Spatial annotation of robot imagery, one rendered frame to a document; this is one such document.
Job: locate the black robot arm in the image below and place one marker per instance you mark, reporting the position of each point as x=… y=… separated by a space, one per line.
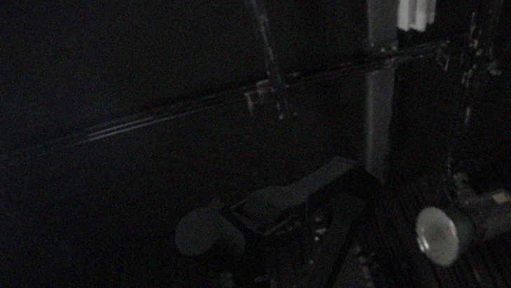
x=226 y=239

